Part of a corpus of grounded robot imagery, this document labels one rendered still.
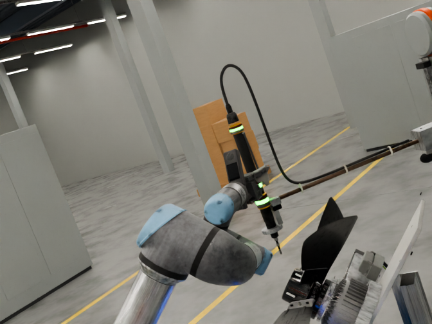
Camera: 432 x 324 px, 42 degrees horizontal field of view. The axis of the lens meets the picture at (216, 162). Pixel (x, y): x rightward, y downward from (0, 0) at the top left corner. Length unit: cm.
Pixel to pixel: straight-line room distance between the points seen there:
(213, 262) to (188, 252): 6
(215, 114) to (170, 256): 916
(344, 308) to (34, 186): 670
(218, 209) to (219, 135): 861
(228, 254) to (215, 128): 899
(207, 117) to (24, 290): 433
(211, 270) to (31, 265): 702
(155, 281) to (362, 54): 818
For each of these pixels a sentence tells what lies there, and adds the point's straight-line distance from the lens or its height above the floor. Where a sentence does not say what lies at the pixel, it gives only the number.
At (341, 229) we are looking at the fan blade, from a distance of 186.
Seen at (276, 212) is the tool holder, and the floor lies 151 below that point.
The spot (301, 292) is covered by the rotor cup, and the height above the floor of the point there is 121.
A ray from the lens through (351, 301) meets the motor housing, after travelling 196.
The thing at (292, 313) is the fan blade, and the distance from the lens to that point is 191.
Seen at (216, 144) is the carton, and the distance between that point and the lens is 1024.
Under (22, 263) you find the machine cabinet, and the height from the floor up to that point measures 58.
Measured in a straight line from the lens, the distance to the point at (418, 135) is 203.
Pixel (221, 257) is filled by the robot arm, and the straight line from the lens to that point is 118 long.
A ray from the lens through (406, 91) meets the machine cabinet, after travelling 910.
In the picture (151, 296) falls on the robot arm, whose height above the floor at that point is 160.
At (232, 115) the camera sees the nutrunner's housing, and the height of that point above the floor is 185.
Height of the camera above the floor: 198
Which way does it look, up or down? 8 degrees down
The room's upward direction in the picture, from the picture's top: 20 degrees counter-clockwise
